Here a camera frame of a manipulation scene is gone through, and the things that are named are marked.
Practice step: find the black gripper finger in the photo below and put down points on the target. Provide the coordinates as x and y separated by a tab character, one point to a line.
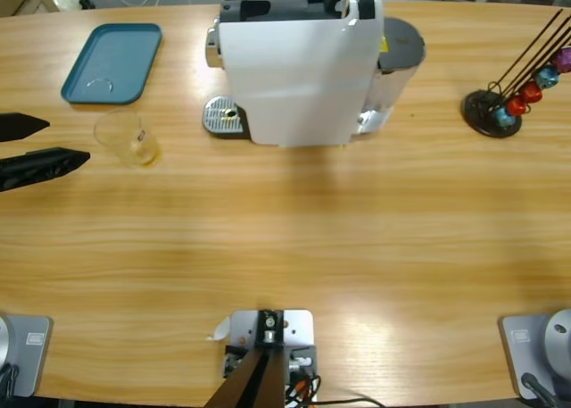
20	127
42	167

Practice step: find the clear drinking glass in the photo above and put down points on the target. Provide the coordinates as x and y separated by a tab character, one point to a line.
129	144

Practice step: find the white capsule coffee machine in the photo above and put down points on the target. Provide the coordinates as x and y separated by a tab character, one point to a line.
290	77

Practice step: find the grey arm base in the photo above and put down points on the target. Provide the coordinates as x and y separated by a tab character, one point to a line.
535	350
27	354

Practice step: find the blue coffee capsule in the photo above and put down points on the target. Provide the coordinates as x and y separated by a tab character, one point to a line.
548	77
506	118

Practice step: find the red coffee capsule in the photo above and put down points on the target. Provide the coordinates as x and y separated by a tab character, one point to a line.
517	106
531	92

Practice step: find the purple coffee capsule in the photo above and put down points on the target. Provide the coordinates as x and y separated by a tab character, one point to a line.
565	60

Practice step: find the teal plastic tray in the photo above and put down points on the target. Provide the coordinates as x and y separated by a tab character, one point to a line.
111	60

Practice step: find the white paper tag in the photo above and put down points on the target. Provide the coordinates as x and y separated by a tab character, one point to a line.
220	330

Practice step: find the black device at right edge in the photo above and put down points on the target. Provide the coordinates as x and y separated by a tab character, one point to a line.
298	327

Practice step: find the black capsule holder with rods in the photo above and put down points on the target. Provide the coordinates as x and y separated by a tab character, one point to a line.
479	109

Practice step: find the dark camera post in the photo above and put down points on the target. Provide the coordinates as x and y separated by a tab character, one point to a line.
263	372

